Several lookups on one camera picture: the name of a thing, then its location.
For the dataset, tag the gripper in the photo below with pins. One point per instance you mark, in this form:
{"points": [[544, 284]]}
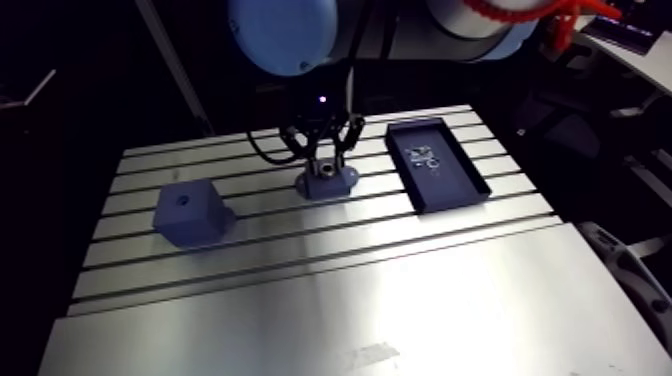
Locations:
{"points": [[315, 107]]}

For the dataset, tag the steel bearing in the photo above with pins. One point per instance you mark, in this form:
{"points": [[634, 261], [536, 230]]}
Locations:
{"points": [[326, 169]]}

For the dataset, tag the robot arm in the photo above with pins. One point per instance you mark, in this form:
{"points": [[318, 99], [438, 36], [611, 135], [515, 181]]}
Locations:
{"points": [[283, 31]]}

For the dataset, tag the dark blue-grey housing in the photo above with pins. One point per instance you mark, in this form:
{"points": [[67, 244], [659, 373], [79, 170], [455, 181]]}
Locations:
{"points": [[323, 186]]}

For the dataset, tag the dark blue-grey tray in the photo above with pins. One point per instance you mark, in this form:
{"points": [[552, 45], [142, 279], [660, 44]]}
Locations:
{"points": [[456, 184]]}

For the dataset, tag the dark blue-grey block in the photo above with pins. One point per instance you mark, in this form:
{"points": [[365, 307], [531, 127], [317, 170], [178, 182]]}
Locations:
{"points": [[191, 212]]}

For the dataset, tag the white desk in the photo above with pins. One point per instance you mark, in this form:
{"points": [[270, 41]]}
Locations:
{"points": [[640, 60]]}

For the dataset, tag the grey post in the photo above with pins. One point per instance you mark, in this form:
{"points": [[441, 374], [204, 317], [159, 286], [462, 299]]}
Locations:
{"points": [[173, 63]]}

